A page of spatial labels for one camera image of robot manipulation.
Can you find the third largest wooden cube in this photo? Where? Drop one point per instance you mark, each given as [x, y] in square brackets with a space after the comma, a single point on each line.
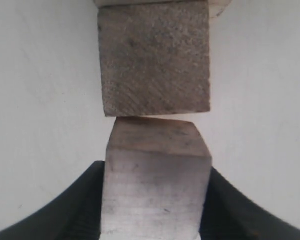
[155, 58]

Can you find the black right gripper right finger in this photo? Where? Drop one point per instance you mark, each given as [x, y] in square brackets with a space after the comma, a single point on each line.
[230, 215]

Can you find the second largest wooden cube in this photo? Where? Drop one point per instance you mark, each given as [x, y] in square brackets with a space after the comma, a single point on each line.
[107, 3]

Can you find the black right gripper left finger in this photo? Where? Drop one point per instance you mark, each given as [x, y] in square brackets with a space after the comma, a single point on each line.
[74, 215]

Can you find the smallest wooden cube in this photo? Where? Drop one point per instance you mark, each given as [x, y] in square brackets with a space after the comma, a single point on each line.
[156, 178]

